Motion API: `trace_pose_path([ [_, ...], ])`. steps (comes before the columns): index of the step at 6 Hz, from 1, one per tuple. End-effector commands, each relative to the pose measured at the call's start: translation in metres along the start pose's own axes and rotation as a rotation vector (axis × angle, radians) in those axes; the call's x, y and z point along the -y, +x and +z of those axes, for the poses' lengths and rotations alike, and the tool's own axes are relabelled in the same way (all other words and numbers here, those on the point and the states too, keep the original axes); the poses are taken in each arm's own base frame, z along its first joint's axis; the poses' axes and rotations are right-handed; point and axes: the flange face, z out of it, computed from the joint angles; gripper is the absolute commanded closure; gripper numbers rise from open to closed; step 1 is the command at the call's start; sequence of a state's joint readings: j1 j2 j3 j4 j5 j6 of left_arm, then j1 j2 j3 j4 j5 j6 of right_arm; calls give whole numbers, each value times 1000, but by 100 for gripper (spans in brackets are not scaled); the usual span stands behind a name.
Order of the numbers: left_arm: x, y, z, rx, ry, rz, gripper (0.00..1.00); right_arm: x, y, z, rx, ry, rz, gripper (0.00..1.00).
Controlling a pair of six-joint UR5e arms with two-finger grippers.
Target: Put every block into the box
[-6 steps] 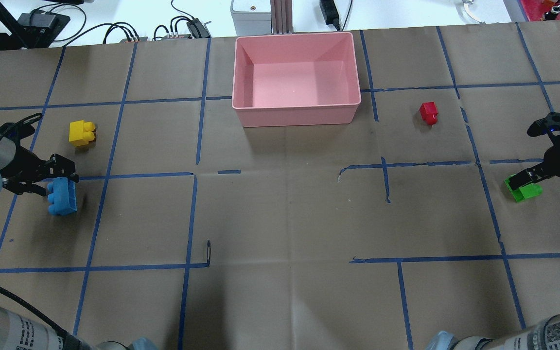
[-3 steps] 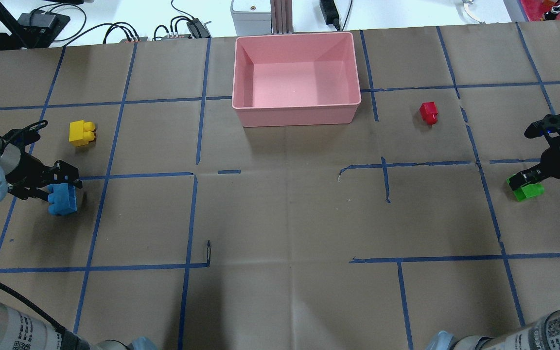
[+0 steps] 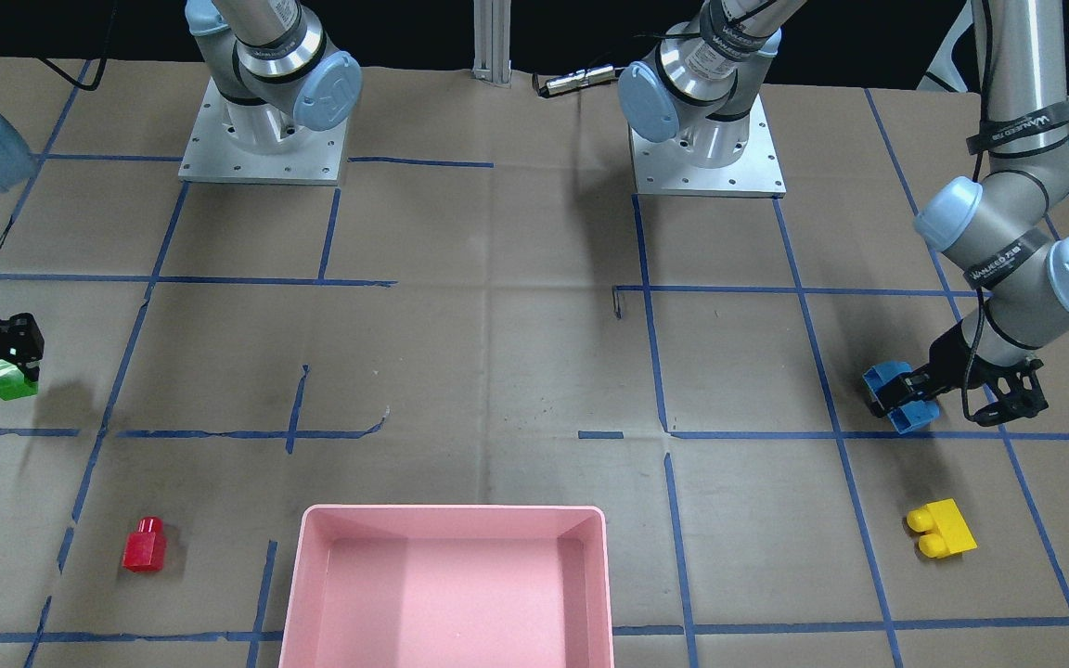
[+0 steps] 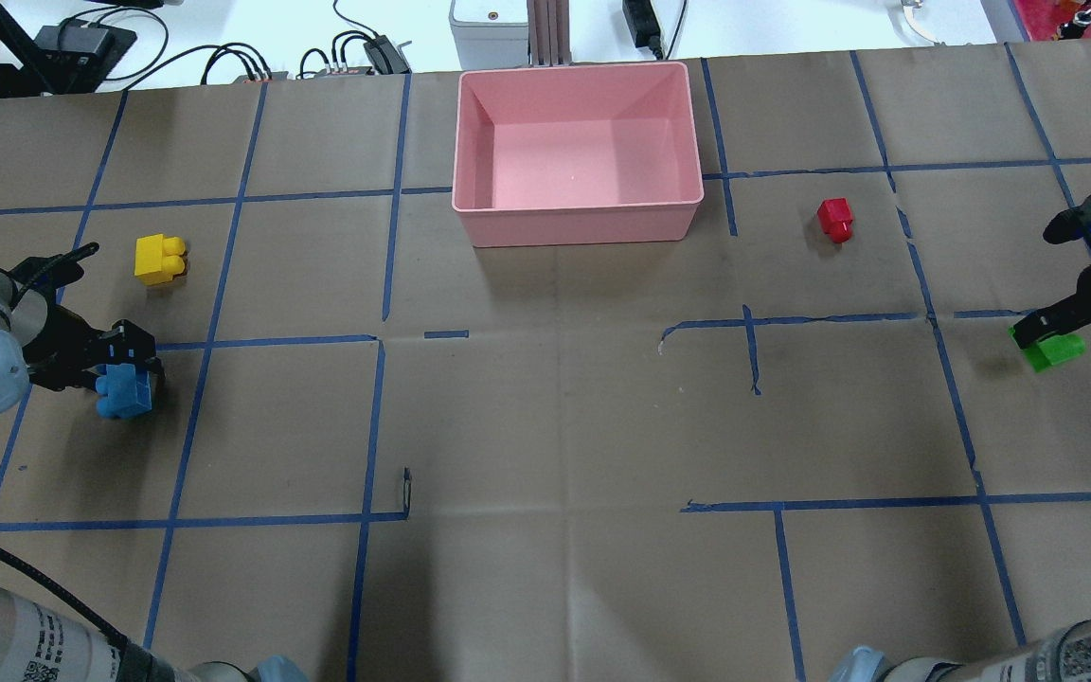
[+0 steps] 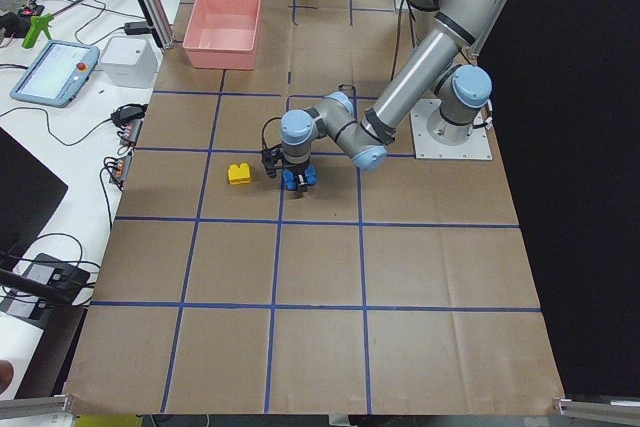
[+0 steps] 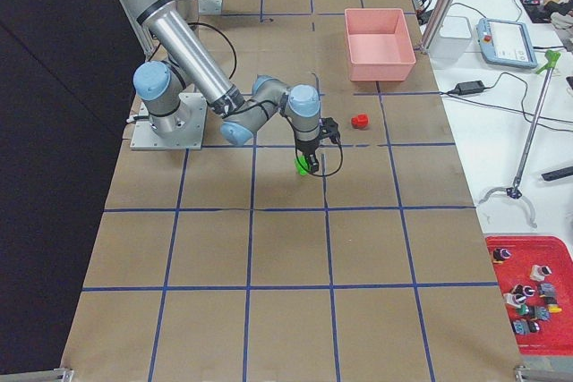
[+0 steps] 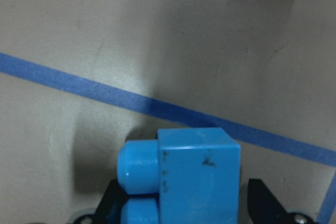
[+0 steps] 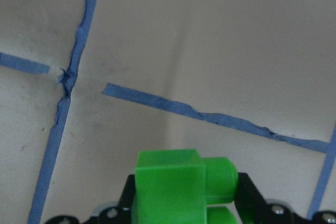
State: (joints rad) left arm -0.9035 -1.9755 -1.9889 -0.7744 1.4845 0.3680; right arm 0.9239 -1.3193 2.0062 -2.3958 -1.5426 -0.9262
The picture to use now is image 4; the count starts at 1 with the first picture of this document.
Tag green toy block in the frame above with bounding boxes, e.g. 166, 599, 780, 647
1008, 325, 1087, 374

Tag aluminium frame post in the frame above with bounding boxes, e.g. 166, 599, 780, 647
527, 0, 572, 65

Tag yellow toy block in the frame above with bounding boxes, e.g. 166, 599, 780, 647
134, 234, 188, 286

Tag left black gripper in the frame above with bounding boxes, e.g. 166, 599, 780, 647
23, 316, 163, 392

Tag pink plastic box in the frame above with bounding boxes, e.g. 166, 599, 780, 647
451, 61, 705, 249

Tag red toy block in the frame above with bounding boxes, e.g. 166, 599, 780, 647
815, 198, 854, 244

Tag black power adapter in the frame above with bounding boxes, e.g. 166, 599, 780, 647
620, 0, 663, 58

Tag blue toy block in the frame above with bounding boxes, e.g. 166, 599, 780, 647
95, 363, 154, 420

